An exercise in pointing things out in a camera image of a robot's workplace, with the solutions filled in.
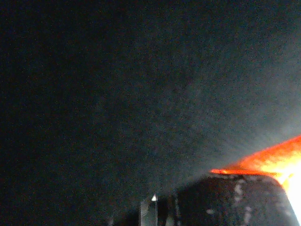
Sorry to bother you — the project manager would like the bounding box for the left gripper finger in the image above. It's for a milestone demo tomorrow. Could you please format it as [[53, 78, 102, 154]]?
[[139, 174, 300, 226]]

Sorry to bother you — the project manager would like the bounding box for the orange jacket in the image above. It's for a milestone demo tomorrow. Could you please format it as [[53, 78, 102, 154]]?
[[210, 136, 301, 223]]

